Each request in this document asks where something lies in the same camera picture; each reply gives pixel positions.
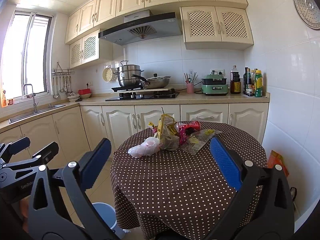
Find gold foil snack bag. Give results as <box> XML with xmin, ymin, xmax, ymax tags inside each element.
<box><xmin>156</xmin><ymin>114</ymin><xmax>180</xmax><ymax>151</ymax></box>

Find grey range hood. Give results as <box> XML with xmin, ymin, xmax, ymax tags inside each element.
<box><xmin>98</xmin><ymin>12</ymin><xmax>182</xmax><ymax>46</ymax></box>

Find round steel steamer tray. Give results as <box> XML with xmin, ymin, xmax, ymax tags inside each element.
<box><xmin>293</xmin><ymin>0</ymin><xmax>319</xmax><ymax>30</ymax></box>

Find green electric cooker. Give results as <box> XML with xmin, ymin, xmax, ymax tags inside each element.
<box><xmin>201</xmin><ymin>71</ymin><xmax>229</xmax><ymax>96</ymax></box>

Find orange bag by wall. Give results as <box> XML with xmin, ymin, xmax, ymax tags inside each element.
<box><xmin>267</xmin><ymin>150</ymin><xmax>289</xmax><ymax>177</ymax></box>

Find black gas stove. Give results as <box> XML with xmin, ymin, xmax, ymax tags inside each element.
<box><xmin>105</xmin><ymin>85</ymin><xmax>179</xmax><ymax>101</ymax></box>

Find hanging utensil rack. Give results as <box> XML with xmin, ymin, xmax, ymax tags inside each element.
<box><xmin>51</xmin><ymin>61</ymin><xmax>75</xmax><ymax>99</ymax></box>

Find kitchen window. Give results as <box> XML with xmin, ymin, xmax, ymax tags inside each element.
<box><xmin>1</xmin><ymin>11</ymin><xmax>53</xmax><ymax>107</ymax></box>

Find clear yellow bread wrapper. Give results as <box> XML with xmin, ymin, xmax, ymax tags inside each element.
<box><xmin>180</xmin><ymin>129</ymin><xmax>222</xmax><ymax>155</ymax></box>

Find dark oil bottle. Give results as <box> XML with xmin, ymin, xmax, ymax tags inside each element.
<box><xmin>243</xmin><ymin>67</ymin><xmax>253</xmax><ymax>96</ymax></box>

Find cream round strainer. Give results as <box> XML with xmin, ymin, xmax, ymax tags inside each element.
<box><xmin>103</xmin><ymin>67</ymin><xmax>115</xmax><ymax>82</ymax></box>

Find pink utensil cup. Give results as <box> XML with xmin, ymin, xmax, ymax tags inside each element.
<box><xmin>186</xmin><ymin>83</ymin><xmax>194</xmax><ymax>94</ymax></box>

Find magenta snack wrapper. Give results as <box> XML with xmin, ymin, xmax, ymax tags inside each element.
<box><xmin>179</xmin><ymin>127</ymin><xmax>194</xmax><ymax>145</ymax></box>

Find brown polka dot tablecloth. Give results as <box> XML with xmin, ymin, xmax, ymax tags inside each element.
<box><xmin>110</xmin><ymin>121</ymin><xmax>268</xmax><ymax>240</ymax></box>

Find chrome sink faucet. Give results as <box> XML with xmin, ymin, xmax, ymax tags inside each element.
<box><xmin>23</xmin><ymin>83</ymin><xmax>38</xmax><ymax>113</ymax></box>

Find white plastic bag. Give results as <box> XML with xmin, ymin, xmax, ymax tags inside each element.
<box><xmin>128</xmin><ymin>137</ymin><xmax>161</xmax><ymax>158</ymax></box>

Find stainless steel steamer pot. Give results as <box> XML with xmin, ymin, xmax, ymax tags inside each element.
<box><xmin>114</xmin><ymin>60</ymin><xmax>144</xmax><ymax>87</ymax></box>

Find crushed red soda can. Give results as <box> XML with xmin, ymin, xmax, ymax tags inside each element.
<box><xmin>177</xmin><ymin>121</ymin><xmax>201</xmax><ymax>135</ymax></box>

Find green yellow bottle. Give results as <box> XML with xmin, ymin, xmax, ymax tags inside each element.
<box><xmin>254</xmin><ymin>69</ymin><xmax>263</xmax><ymax>98</ymax></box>

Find dark soy sauce bottle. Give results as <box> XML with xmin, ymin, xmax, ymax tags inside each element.
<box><xmin>230</xmin><ymin>65</ymin><xmax>241</xmax><ymax>94</ymax></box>

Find red white bowl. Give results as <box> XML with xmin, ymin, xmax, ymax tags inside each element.
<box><xmin>78</xmin><ymin>88</ymin><xmax>92</xmax><ymax>99</ymax></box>

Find steel frying pan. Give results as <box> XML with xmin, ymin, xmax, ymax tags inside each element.
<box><xmin>131</xmin><ymin>74</ymin><xmax>171</xmax><ymax>89</ymax></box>

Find light blue trash bin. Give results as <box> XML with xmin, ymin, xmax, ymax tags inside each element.
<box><xmin>93</xmin><ymin>202</ymin><xmax>126</xmax><ymax>239</ymax></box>

